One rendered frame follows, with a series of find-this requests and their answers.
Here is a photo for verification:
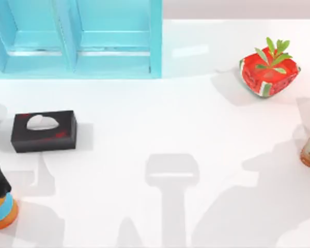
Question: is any black tissue box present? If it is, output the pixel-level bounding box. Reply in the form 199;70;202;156
10;110;78;153

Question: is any red plant pot with plant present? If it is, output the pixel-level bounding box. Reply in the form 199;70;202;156
239;37;302;100

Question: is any light blue rack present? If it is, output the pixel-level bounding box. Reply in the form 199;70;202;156
0;0;163;80

